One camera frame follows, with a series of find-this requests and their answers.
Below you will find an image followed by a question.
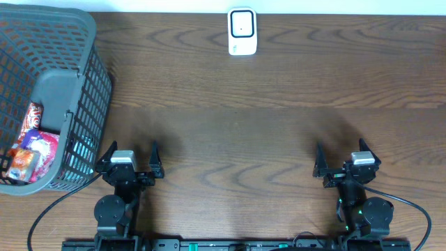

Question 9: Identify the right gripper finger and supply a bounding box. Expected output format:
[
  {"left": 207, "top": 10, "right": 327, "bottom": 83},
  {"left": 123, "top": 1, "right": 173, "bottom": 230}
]
[
  {"left": 359, "top": 138, "right": 381, "bottom": 165},
  {"left": 313, "top": 143, "right": 328, "bottom": 178}
]

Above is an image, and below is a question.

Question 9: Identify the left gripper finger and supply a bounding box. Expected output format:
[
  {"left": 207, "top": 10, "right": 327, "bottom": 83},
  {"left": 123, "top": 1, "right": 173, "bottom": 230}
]
[
  {"left": 149, "top": 141, "right": 164, "bottom": 178},
  {"left": 95, "top": 141, "right": 118, "bottom": 173}
]

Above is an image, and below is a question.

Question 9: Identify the red purple snack packet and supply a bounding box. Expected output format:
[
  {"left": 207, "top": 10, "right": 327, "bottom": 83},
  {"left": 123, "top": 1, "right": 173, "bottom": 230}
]
[{"left": 20, "top": 129, "right": 59, "bottom": 183}]

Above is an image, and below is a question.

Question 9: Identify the orange tissue pack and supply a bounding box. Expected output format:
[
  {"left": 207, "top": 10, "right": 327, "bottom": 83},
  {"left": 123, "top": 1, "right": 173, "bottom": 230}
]
[{"left": 6, "top": 149, "right": 40, "bottom": 182}]

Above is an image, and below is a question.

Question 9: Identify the orange chocolate bar wrapper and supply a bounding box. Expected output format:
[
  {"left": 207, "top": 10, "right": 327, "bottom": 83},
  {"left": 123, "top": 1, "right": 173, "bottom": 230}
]
[{"left": 16, "top": 102, "right": 44, "bottom": 145}]

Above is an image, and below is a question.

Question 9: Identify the mint green wipes pack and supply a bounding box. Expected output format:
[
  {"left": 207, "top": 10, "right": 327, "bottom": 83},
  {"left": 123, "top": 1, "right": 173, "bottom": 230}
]
[{"left": 68, "top": 135, "right": 94, "bottom": 174}]

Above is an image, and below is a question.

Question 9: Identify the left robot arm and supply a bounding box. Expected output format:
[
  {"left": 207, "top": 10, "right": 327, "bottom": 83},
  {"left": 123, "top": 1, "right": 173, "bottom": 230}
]
[{"left": 94, "top": 142, "right": 164, "bottom": 251}]

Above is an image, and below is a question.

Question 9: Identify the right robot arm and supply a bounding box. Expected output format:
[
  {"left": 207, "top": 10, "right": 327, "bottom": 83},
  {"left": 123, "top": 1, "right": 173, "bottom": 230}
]
[{"left": 313, "top": 139, "right": 394, "bottom": 250}]

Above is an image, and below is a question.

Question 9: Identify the white barcode scanner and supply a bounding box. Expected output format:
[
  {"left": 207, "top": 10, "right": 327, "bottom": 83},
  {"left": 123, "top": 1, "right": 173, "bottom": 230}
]
[{"left": 227, "top": 8, "right": 258, "bottom": 56}]

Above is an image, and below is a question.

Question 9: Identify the grey plastic mesh basket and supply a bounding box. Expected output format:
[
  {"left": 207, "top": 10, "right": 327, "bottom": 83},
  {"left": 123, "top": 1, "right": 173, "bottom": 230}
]
[{"left": 1, "top": 3, "right": 112, "bottom": 196}]

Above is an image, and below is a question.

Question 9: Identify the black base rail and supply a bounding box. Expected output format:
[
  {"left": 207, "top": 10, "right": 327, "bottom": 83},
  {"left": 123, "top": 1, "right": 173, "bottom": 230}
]
[{"left": 61, "top": 238, "right": 410, "bottom": 251}]

